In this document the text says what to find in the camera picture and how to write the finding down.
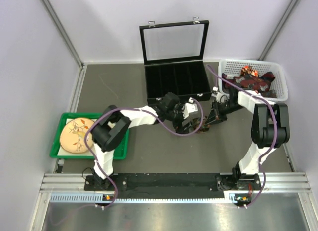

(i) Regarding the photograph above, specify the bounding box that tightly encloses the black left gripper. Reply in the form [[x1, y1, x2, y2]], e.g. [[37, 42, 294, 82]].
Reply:
[[166, 101, 192, 135]]

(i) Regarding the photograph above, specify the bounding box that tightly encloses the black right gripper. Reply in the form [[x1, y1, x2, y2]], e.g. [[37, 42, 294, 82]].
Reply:
[[205, 100, 245, 126]]

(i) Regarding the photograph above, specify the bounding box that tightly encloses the orange blue leaf-pattern tie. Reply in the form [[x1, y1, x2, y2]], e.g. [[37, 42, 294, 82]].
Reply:
[[192, 117, 210, 133]]

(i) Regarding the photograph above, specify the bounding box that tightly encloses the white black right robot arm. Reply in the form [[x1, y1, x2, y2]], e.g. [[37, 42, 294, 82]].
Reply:
[[205, 87, 290, 191]]

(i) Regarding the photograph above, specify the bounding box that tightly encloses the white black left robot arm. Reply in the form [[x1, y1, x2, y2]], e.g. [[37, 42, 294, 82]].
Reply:
[[84, 92, 199, 190]]

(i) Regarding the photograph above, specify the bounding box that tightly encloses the white perforated plastic basket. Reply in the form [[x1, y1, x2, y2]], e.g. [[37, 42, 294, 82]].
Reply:
[[218, 59, 289, 102]]

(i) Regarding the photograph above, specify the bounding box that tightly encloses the red floral rolled tie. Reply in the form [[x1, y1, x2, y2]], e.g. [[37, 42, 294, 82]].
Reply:
[[240, 66, 259, 77]]

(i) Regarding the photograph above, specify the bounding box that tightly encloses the dark red patterned tie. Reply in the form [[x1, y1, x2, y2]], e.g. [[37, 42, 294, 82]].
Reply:
[[222, 72, 277, 98]]

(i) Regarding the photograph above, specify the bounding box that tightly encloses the black glass-lid storage case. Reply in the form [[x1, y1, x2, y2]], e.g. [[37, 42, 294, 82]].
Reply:
[[139, 18, 211, 104]]

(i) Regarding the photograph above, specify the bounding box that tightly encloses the green plastic tray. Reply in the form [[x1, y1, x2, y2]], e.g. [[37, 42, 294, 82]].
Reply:
[[49, 112, 129, 160]]

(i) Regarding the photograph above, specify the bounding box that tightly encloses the round beige painted plate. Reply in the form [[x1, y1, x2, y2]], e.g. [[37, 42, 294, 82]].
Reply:
[[59, 117, 94, 154]]

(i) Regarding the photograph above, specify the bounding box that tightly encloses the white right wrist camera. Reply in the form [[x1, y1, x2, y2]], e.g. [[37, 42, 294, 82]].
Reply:
[[211, 86, 227, 103]]

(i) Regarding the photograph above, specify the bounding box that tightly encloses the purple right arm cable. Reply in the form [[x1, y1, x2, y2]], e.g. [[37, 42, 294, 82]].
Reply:
[[206, 64, 278, 209]]

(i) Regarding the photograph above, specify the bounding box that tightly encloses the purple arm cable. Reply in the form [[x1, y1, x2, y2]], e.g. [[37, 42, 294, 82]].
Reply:
[[206, 64, 278, 209], [84, 98, 205, 211]]

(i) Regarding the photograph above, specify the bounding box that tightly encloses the grey slotted cable duct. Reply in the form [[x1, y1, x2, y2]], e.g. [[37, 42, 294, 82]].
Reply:
[[49, 191, 247, 205]]

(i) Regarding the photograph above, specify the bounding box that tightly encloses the aluminium frame rail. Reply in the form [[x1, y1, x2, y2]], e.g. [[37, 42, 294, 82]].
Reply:
[[40, 172, 311, 193]]

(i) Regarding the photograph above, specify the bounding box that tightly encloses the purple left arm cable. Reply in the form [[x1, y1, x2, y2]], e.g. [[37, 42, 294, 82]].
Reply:
[[84, 98, 205, 211]]

